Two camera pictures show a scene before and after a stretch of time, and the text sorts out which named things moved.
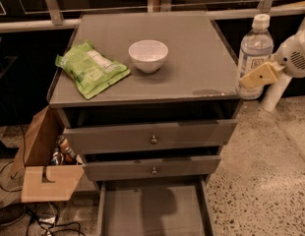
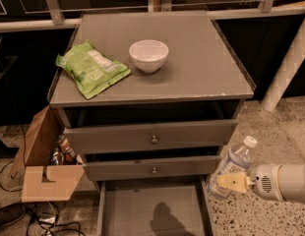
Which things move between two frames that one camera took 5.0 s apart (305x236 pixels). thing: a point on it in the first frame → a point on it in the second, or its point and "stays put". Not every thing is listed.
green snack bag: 91,69 stays put
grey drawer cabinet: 149,100 stays put
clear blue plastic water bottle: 256,51 → 235,161
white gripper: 292,60 → 262,182
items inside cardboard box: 63,155 stays put
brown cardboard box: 41,180 stays put
